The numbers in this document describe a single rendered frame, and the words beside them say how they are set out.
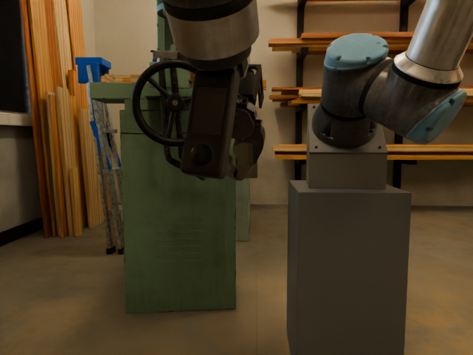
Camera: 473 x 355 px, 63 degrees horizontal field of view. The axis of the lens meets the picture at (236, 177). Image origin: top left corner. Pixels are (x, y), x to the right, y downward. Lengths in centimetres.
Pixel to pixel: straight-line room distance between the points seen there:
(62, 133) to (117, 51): 161
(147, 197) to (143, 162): 14
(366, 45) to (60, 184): 234
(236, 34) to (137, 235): 125
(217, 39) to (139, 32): 391
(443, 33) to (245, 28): 59
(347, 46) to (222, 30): 69
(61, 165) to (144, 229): 150
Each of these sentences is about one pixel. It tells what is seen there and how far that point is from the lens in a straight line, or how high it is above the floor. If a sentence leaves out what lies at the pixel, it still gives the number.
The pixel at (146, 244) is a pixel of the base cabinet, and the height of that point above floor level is 28.
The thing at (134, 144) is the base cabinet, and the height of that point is 67.
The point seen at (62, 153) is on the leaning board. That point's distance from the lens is 293.
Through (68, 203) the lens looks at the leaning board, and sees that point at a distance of 296.
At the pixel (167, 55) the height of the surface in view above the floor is 99.
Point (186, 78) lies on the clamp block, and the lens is 142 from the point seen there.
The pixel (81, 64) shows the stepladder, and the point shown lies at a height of 112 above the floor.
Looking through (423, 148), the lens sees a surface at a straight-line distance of 380.
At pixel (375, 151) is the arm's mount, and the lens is 115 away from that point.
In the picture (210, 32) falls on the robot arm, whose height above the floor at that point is 79.
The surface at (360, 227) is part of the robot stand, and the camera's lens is 110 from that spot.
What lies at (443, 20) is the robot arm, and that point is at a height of 92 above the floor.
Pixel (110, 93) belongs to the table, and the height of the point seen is 86.
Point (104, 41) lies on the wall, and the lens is 438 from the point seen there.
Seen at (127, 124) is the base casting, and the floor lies 75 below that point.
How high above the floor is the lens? 70
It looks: 6 degrees down
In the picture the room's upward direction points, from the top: straight up
